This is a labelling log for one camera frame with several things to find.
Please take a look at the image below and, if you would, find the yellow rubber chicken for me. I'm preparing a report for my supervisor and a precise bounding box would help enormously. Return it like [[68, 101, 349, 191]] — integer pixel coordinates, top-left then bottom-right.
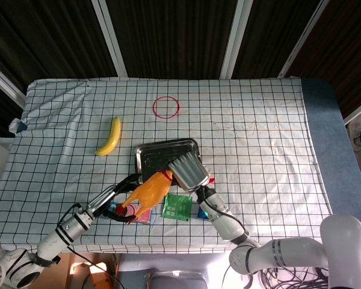
[[116, 170, 216, 216]]

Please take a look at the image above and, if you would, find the black metal tray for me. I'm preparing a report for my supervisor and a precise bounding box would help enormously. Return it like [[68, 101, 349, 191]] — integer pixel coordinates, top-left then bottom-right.
[[134, 138, 203, 184]]

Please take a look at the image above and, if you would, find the black cable bundle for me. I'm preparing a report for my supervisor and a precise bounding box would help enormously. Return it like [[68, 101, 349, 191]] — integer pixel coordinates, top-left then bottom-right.
[[257, 266, 332, 289]]

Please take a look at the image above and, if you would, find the green tea sachet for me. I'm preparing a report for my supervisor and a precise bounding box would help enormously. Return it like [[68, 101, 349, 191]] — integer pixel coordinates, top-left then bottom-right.
[[161, 193, 194, 223]]

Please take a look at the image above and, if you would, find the yellow banana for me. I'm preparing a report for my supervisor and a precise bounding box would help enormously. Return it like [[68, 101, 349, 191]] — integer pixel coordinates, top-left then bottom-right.
[[95, 116, 122, 157]]

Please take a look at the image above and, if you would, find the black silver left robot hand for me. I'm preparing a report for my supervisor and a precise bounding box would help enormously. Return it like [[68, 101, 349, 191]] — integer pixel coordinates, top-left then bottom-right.
[[87, 173, 142, 225]]

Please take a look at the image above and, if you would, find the grey robot torso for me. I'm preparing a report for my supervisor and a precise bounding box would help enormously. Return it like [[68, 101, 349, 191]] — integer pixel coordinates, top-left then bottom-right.
[[117, 252, 238, 289]]

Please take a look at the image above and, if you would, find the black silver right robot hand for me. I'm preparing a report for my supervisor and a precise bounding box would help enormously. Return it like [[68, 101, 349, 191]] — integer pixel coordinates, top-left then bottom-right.
[[167, 149, 211, 193]]

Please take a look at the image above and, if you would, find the dark brown curtain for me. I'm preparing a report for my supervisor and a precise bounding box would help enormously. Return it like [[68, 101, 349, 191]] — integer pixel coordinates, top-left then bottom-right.
[[0, 0, 361, 138]]

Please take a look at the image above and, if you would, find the brown cardboard box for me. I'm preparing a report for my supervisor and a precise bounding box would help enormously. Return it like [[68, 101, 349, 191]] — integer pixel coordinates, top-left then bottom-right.
[[58, 254, 117, 289]]

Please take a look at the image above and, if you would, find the red ring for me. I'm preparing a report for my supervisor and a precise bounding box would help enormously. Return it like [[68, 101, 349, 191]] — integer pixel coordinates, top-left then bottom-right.
[[152, 96, 181, 119]]

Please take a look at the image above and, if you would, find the white frame post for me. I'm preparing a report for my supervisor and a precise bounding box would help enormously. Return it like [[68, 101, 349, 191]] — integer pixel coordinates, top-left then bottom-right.
[[219, 0, 253, 79], [278, 0, 330, 78], [0, 58, 26, 108], [344, 96, 361, 125], [91, 0, 129, 78]]

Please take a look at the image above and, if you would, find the blue grey table pad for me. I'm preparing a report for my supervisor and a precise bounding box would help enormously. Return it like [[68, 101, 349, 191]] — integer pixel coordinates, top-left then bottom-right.
[[300, 78, 361, 223]]

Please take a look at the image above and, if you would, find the white checked tablecloth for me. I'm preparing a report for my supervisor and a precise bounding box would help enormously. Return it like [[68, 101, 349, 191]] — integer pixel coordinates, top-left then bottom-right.
[[0, 77, 333, 253]]

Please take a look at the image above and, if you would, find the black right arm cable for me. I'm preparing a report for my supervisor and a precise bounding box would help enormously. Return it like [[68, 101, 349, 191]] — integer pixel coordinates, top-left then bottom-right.
[[198, 192, 249, 237]]

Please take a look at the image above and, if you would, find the blue pink cookie box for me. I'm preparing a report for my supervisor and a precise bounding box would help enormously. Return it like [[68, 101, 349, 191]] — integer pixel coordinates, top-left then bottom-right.
[[106, 200, 153, 225]]

